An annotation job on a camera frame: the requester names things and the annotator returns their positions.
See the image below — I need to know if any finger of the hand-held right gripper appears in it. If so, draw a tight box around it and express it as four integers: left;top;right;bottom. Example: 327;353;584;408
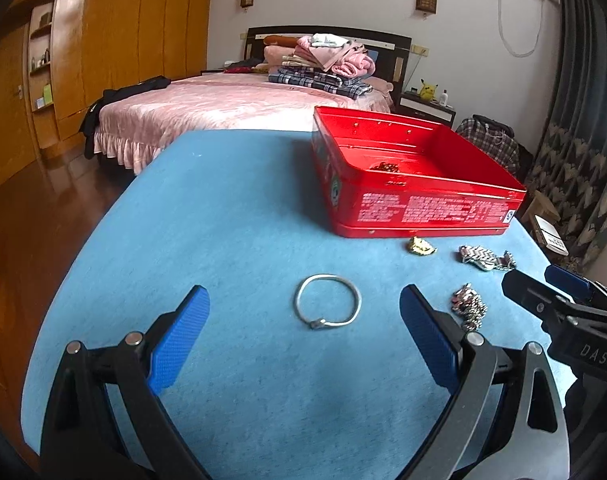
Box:
544;264;607;318
502;270;607;331

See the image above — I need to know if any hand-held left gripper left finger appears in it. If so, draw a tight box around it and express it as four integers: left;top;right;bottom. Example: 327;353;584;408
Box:
39;285;211;480

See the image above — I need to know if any silver chain bracelet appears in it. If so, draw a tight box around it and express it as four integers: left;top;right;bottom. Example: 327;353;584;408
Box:
451;282;488;332

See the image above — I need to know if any cardboard box with white label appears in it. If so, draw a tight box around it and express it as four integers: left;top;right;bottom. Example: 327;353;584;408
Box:
533;214;569;256

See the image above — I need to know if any bed with pink bedspread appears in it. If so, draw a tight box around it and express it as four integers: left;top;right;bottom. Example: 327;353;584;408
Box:
92;72;394;177

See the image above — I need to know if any pile of folded clothes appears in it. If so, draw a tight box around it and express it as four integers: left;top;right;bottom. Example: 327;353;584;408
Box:
244;26;413;111

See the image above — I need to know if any blue tablecloth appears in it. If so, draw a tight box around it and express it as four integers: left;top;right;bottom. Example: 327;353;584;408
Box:
20;129;584;480

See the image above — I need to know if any silver bangle with clasp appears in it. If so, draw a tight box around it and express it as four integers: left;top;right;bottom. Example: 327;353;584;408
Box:
293;274;361;331

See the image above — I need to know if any gold leaf brooch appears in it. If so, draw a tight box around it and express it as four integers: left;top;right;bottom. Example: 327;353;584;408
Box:
407;236;438;257

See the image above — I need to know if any black and white nightstand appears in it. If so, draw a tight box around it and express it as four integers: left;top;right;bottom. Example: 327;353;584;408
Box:
398;91;457;128

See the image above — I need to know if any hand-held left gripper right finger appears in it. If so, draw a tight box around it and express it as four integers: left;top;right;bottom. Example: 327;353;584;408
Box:
399;284;570;480

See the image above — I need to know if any silver watch band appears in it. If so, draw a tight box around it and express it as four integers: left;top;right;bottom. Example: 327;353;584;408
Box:
457;244;515;273

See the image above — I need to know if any wooden wardrobe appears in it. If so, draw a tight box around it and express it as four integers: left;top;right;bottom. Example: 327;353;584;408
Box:
0;0;216;191

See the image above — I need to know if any dark patterned curtain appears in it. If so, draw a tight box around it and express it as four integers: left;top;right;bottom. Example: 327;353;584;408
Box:
523;0;607;271

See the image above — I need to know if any plaid folded cloth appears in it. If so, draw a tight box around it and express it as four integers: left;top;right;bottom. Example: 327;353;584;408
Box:
268;66;374;98

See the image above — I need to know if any pink folded blanket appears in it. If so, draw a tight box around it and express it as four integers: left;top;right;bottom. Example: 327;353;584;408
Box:
262;45;299;68

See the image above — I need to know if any black jacket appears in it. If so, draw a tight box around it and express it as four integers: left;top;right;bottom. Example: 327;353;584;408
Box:
80;76;171;158

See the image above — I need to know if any plaid bag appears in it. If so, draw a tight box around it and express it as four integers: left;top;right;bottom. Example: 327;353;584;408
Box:
456;115;521;176

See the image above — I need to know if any white air conditioner cable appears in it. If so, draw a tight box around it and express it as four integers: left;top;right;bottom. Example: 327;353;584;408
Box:
496;0;544;58

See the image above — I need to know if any dark red garment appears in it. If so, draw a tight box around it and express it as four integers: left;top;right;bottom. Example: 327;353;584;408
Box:
224;58;261;74

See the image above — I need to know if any wooden door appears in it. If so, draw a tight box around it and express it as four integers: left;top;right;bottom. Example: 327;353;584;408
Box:
0;27;36;196

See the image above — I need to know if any red tin box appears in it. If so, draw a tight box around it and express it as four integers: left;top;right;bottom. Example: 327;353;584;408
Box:
312;106;528;239

